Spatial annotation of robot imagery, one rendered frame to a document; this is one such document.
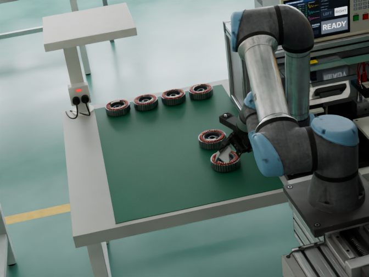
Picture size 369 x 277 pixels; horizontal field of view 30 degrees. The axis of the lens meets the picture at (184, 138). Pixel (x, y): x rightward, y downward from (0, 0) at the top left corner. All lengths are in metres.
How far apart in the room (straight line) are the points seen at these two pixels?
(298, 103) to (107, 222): 0.78
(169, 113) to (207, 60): 2.48
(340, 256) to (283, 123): 0.36
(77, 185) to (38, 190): 1.51
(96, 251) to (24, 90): 3.19
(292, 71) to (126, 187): 0.82
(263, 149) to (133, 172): 1.02
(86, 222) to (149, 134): 0.62
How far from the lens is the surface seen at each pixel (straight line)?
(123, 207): 2.47
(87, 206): 2.52
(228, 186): 2.50
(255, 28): 1.96
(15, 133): 4.88
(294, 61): 2.09
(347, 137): 1.75
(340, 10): 2.68
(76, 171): 2.75
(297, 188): 1.94
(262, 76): 1.88
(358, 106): 2.86
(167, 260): 3.40
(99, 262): 2.51
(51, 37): 2.83
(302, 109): 2.20
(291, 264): 1.83
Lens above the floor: 2.12
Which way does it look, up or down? 29 degrees down
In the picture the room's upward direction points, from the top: 8 degrees counter-clockwise
